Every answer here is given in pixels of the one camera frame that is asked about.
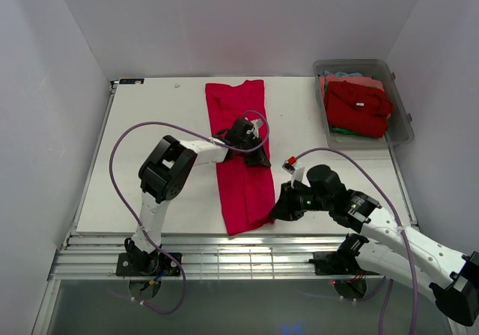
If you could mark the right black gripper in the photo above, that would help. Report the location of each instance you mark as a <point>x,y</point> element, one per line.
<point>286,208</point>

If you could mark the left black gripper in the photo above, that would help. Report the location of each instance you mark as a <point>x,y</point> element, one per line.
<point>259,158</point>

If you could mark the crimson red t shirt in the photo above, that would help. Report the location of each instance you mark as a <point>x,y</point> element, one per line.
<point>246,193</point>

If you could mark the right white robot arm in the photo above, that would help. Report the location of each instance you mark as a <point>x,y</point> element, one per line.
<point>378,244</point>

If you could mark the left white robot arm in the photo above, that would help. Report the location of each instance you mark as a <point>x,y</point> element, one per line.
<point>165,171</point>

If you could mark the green shirt in bin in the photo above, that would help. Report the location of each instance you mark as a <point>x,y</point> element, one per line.
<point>342,131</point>

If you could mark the folded red shirt in bin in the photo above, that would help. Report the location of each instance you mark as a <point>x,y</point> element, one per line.
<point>357,108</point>

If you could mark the clear plastic bin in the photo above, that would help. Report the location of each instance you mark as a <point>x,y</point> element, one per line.
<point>399,129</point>

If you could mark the pink shirt in bin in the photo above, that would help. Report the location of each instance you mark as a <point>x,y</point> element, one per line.
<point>361,80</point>

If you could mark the light blue shirt in bin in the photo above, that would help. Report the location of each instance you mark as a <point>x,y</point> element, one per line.
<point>340,74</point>

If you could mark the blue label sticker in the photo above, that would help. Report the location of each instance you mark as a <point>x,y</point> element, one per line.
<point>131,81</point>

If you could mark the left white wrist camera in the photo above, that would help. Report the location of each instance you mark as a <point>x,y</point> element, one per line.
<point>256,124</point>

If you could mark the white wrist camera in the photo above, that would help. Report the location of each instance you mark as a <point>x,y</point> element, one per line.
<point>296,171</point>
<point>256,124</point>

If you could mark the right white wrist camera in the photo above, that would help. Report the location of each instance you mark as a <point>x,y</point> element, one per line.
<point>296,171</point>

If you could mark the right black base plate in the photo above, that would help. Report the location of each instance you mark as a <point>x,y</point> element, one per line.
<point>337,263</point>

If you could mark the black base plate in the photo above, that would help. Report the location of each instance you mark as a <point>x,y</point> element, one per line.
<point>337,263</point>
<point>151,267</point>

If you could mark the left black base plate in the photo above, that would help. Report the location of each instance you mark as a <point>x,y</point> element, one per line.
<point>151,267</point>

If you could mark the aluminium frame rails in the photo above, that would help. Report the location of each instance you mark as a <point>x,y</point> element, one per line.
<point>204,257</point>

